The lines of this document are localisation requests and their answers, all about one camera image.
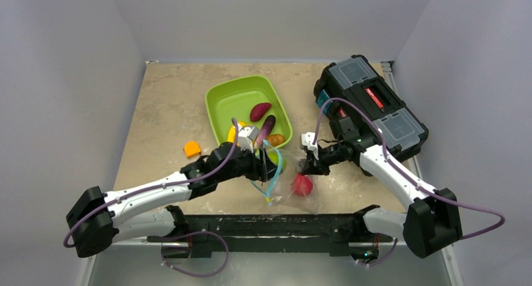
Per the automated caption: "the purple fake eggplant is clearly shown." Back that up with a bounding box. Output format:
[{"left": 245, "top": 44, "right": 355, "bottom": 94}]
[{"left": 254, "top": 115, "right": 277, "bottom": 149}]

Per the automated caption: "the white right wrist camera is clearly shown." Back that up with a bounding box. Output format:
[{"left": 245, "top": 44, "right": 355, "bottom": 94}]
[{"left": 300, "top": 132, "right": 319, "bottom": 160}]

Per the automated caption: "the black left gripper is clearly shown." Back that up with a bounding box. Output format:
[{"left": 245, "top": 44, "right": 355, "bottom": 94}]
[{"left": 216, "top": 143, "right": 280, "bottom": 183}]

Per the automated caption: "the green plastic tray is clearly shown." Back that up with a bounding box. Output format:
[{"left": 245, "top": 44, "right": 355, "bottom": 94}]
[{"left": 205, "top": 75, "right": 293, "bottom": 148}]

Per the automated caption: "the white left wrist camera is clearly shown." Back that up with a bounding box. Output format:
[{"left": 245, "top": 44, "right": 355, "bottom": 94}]
[{"left": 237, "top": 125, "right": 260, "bottom": 152}]

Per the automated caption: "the red fake apple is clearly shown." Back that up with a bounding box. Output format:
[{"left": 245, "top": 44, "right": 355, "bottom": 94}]
[{"left": 291, "top": 174, "right": 314, "bottom": 197}]

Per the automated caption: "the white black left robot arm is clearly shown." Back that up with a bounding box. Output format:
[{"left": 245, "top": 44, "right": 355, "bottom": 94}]
[{"left": 63, "top": 142, "right": 281, "bottom": 258}]

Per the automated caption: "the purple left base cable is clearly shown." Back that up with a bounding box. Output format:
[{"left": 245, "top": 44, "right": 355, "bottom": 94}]
[{"left": 160, "top": 230, "right": 230, "bottom": 278}]

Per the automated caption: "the brown fake kiwi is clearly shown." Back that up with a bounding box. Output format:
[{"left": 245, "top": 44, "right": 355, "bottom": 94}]
[{"left": 266, "top": 134, "right": 286, "bottom": 147}]

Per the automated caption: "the clear zip top bag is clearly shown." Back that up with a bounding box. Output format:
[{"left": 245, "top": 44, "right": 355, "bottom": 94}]
[{"left": 250, "top": 140, "right": 320, "bottom": 214}]

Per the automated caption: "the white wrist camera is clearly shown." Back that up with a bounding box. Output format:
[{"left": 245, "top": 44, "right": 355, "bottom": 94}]
[
  {"left": 237, "top": 125, "right": 260, "bottom": 152},
  {"left": 300, "top": 132, "right": 319, "bottom": 160}
]

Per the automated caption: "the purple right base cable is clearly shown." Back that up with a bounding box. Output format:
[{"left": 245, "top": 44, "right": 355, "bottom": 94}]
[{"left": 355, "top": 238, "right": 399, "bottom": 267}]

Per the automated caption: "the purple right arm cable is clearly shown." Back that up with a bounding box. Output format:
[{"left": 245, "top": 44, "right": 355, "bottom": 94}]
[{"left": 312, "top": 97, "right": 506, "bottom": 241}]

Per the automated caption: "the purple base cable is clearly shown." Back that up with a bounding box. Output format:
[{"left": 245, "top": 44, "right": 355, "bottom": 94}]
[
  {"left": 160, "top": 230, "right": 230, "bottom": 278},
  {"left": 355, "top": 238, "right": 399, "bottom": 267}
]

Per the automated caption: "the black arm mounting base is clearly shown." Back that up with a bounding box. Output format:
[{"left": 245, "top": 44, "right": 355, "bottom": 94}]
[{"left": 147, "top": 205, "right": 393, "bottom": 260}]

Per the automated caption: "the black plastic toolbox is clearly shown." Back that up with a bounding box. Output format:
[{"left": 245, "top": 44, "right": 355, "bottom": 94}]
[{"left": 314, "top": 55, "right": 429, "bottom": 165}]

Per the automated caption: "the green fake pear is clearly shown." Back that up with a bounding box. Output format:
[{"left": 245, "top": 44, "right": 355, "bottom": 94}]
[{"left": 267, "top": 149, "right": 287, "bottom": 173}]

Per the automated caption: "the yellow fake banana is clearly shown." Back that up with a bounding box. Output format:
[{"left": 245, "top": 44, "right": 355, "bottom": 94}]
[{"left": 226, "top": 121, "right": 247, "bottom": 143}]

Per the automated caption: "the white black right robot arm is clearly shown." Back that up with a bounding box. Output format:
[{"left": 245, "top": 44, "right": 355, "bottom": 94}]
[{"left": 300, "top": 119, "right": 462, "bottom": 258}]

